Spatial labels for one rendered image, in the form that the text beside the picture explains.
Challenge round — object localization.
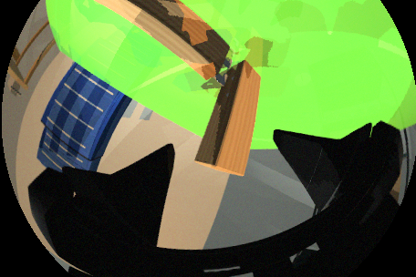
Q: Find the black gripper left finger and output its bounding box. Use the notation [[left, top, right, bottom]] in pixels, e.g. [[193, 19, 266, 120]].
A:
[[62, 143, 175, 248]]

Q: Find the wooden rail with metal hooks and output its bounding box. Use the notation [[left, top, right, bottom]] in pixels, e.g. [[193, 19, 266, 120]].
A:
[[92, 0, 233, 86]]

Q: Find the dark brown wooden post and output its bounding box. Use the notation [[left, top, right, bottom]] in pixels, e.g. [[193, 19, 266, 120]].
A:
[[194, 60, 262, 177]]

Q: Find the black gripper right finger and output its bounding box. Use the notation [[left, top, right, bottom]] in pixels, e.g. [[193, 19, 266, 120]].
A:
[[273, 122, 372, 212]]

